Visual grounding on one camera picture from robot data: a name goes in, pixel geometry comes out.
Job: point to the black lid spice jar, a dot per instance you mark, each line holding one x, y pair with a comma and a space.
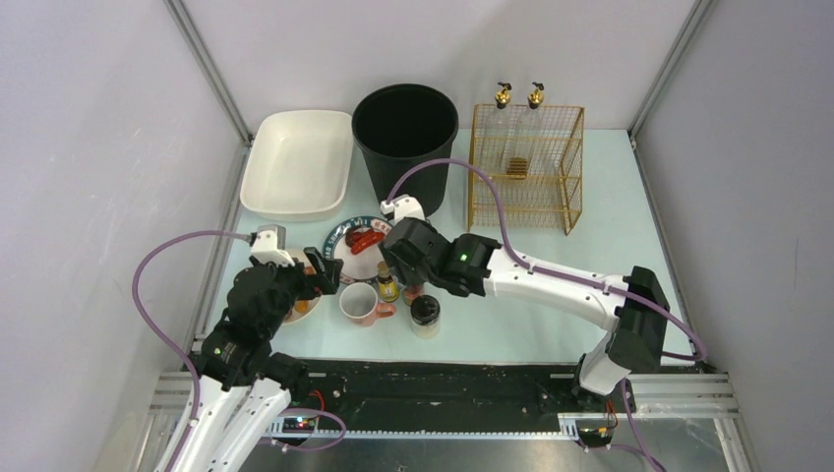
425, 312

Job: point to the red sausage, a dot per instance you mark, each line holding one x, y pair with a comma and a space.
366, 240

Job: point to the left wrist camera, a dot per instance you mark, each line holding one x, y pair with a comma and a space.
268, 246

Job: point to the right aluminium frame post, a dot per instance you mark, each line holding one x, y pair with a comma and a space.
686, 35

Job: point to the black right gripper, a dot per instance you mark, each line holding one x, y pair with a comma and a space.
400, 246

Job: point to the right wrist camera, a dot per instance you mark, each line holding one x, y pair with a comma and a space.
402, 207

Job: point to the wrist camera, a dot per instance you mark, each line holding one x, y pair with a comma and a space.
268, 246
402, 207

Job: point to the yellow label small bottle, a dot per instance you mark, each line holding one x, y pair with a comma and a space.
387, 286

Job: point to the dark red octopus tentacle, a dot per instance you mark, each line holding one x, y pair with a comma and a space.
355, 234

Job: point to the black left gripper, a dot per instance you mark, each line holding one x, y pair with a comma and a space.
312, 278

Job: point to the left aluminium frame post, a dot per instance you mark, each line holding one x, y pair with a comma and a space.
196, 43

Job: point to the clear glass oil bottle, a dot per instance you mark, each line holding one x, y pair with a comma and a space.
530, 124

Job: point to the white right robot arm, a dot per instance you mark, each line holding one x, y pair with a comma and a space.
622, 305

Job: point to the green rimmed white plate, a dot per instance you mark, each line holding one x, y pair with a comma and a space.
356, 268

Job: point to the cream round plate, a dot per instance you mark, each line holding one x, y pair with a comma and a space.
292, 317

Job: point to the black plastic bucket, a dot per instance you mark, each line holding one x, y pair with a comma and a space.
401, 126

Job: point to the white rectangular basin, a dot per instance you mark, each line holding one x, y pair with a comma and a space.
298, 167

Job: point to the pink white mug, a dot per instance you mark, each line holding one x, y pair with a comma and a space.
361, 304

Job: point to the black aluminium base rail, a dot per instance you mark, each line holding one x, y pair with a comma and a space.
442, 400

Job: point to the dark liquid glass bottle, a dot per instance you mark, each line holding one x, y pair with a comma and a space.
500, 128

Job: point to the gold wire rack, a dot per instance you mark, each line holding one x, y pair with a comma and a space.
549, 194

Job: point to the aluminium frame post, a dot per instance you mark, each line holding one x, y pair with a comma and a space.
196, 43
686, 35

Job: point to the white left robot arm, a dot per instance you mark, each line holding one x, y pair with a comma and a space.
239, 384

